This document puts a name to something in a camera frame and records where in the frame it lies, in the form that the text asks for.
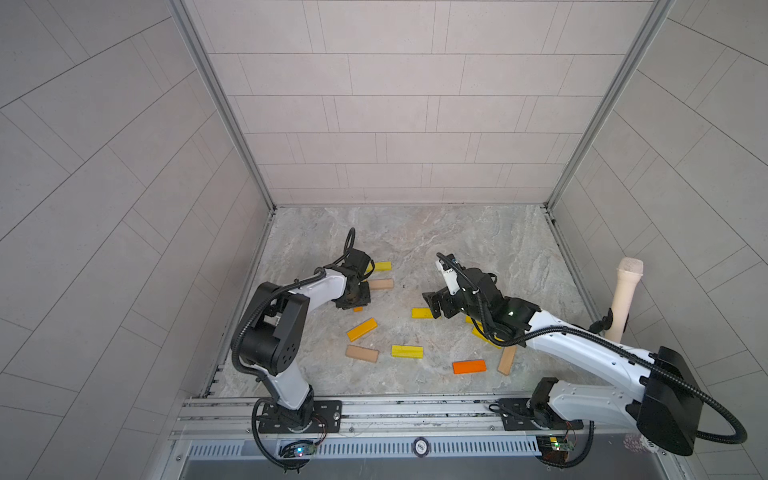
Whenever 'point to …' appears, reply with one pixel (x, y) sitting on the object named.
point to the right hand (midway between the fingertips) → (434, 289)
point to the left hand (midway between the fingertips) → (366, 298)
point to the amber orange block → (362, 329)
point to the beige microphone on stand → (629, 272)
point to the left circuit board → (297, 449)
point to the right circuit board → (554, 449)
